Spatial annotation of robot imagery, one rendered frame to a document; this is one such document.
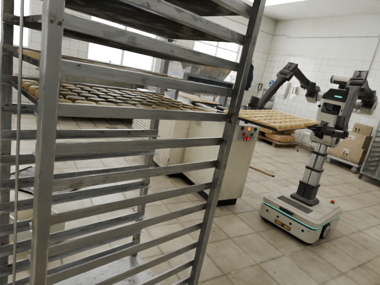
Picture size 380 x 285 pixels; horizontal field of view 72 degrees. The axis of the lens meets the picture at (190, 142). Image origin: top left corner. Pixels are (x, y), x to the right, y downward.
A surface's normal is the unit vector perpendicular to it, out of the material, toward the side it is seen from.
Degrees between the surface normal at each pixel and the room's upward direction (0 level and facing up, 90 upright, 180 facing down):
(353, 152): 89
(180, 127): 90
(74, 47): 90
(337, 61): 90
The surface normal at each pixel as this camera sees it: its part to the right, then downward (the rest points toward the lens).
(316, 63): -0.84, -0.03
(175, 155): 0.50, 0.31
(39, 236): 0.66, 0.31
